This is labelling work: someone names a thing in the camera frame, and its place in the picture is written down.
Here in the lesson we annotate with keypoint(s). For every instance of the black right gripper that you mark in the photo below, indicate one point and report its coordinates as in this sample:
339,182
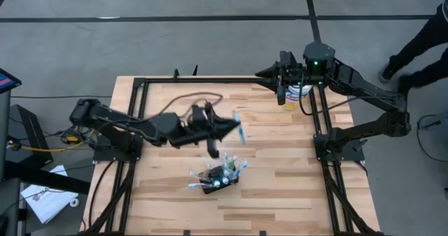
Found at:
292,71

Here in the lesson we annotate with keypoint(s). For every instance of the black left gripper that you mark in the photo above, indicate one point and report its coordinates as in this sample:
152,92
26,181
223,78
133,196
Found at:
196,131

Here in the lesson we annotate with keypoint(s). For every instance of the green toothbrush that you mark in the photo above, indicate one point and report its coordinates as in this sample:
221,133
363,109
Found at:
233,160
225,158
228,167

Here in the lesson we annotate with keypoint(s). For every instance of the blue mouthwash bottle white cap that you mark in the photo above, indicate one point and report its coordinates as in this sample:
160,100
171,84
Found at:
225,180
217,183

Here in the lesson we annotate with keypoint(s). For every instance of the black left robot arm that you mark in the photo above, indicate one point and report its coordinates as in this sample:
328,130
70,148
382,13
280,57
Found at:
115,118

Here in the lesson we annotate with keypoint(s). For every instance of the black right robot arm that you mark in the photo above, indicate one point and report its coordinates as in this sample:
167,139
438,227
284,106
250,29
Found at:
357,85

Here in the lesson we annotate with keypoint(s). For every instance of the yellow Lysol wipes canister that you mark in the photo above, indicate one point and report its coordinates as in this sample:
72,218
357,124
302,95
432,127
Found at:
295,96

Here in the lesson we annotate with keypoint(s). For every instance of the person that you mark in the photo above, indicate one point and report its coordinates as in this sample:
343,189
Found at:
427,40

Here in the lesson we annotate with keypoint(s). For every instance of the white tape roll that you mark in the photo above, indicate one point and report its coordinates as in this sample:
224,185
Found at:
74,202

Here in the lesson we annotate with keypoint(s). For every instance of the white paper sheets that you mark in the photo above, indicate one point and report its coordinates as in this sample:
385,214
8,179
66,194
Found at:
49,201

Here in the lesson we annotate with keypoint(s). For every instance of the black monitor stand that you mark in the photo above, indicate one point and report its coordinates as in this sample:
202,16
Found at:
29,131

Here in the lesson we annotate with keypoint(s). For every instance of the large display monitor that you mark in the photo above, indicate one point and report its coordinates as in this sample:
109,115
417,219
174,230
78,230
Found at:
7,80

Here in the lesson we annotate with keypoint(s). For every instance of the black aluminium table frame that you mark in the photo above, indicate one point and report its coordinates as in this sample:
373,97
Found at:
210,80

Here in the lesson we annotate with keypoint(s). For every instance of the black frame hook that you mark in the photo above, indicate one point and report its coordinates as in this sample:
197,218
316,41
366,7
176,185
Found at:
176,74
195,70

